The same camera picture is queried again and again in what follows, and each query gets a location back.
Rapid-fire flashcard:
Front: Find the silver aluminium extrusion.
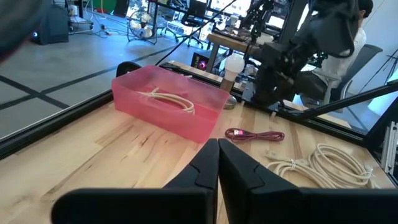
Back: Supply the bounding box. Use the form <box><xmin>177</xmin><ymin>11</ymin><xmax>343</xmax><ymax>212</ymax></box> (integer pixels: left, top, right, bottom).
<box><xmin>381</xmin><ymin>121</ymin><xmax>398</xmax><ymax>175</ymax></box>

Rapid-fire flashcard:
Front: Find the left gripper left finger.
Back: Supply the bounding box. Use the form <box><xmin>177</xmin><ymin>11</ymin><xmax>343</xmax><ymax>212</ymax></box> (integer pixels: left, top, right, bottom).
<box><xmin>51</xmin><ymin>138</ymin><xmax>220</xmax><ymax>224</ymax></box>

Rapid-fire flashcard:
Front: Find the pink translucent plastic bin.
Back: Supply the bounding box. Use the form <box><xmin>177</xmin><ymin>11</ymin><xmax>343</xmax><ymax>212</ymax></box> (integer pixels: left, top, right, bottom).
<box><xmin>111</xmin><ymin>64</ymin><xmax>231</xmax><ymax>144</ymax></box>

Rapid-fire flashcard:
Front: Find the thin black pole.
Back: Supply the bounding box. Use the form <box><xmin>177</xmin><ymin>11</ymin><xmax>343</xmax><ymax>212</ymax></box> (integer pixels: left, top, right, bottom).
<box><xmin>154</xmin><ymin>0</ymin><xmax>239</xmax><ymax>67</ymax></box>

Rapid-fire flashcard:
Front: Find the wooden background table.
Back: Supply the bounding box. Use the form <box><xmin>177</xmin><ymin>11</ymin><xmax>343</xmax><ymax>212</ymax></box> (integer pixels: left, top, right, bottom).
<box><xmin>206</xmin><ymin>30</ymin><xmax>274</xmax><ymax>74</ymax></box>

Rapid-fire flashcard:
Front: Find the maroon braided USB cable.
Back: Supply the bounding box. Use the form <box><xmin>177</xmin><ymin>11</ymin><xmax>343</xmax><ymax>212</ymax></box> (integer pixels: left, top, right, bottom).
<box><xmin>224</xmin><ymin>127</ymin><xmax>286</xmax><ymax>144</ymax></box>

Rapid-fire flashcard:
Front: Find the beige ethernet cable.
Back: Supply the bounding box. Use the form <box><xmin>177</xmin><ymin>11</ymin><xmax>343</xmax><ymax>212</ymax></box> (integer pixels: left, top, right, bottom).
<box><xmin>264</xmin><ymin>142</ymin><xmax>379</xmax><ymax>190</ymax></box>
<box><xmin>136</xmin><ymin>86</ymin><xmax>196</xmax><ymax>115</ymax></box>

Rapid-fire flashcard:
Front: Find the metal floor fan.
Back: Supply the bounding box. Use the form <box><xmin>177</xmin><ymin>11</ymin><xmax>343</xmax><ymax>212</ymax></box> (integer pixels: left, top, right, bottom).
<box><xmin>126</xmin><ymin>9</ymin><xmax>158</xmax><ymax>46</ymax></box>

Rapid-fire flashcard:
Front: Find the person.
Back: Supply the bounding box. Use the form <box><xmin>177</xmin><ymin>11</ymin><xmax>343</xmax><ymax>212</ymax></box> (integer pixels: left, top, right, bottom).
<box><xmin>307</xmin><ymin>0</ymin><xmax>374</xmax><ymax>94</ymax></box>

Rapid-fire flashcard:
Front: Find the computer case pink light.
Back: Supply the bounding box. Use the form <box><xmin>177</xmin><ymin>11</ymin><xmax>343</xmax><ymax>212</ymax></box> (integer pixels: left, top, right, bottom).
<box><xmin>190</xmin><ymin>51</ymin><xmax>215</xmax><ymax>72</ymax></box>

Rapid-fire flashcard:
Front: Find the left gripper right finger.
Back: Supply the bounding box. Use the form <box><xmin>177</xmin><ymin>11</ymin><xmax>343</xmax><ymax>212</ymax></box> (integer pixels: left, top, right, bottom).
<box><xmin>218</xmin><ymin>138</ymin><xmax>398</xmax><ymax>224</ymax></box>

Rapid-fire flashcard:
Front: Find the black computer tower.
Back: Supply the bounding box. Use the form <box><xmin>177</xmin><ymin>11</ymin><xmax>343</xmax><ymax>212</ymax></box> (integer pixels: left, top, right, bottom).
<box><xmin>30</xmin><ymin>4</ymin><xmax>70</xmax><ymax>46</ymax></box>

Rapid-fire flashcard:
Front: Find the black aluminium table frame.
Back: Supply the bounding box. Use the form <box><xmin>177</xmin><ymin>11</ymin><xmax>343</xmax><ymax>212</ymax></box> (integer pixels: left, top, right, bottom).
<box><xmin>0</xmin><ymin>60</ymin><xmax>398</xmax><ymax>187</ymax></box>

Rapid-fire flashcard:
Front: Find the black office chair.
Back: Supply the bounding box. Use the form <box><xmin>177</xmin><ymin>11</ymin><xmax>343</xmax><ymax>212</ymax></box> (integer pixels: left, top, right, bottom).
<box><xmin>180</xmin><ymin>0</ymin><xmax>212</xmax><ymax>49</ymax></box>

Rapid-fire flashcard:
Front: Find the light bulb lamp wooden base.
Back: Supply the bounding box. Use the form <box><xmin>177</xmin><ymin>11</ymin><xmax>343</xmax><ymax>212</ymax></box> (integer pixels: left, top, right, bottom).
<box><xmin>219</xmin><ymin>53</ymin><xmax>246</xmax><ymax>110</ymax></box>

